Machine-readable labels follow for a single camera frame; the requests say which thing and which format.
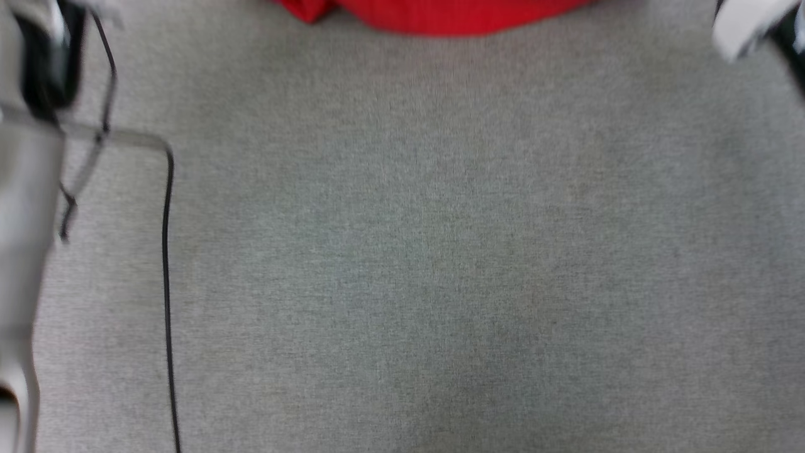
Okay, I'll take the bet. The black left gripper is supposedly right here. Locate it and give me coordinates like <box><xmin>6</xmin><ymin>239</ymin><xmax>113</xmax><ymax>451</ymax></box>
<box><xmin>13</xmin><ymin>0</ymin><xmax>87</xmax><ymax>123</ymax></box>

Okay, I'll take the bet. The grey fabric sofa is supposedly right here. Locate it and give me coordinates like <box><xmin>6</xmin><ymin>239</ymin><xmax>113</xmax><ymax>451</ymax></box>
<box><xmin>0</xmin><ymin>0</ymin><xmax>805</xmax><ymax>453</ymax></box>

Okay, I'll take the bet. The red and white garment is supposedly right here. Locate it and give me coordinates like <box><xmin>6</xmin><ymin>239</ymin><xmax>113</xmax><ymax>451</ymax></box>
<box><xmin>274</xmin><ymin>0</ymin><xmax>595</xmax><ymax>36</ymax></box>

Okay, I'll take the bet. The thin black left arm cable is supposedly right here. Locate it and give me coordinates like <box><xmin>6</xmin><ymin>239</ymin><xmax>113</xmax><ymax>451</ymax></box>
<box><xmin>58</xmin><ymin>9</ymin><xmax>119</xmax><ymax>245</ymax></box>

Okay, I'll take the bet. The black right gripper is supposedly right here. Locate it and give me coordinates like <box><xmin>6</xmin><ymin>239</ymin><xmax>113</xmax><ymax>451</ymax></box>
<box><xmin>770</xmin><ymin>6</ymin><xmax>805</xmax><ymax>101</ymax></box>

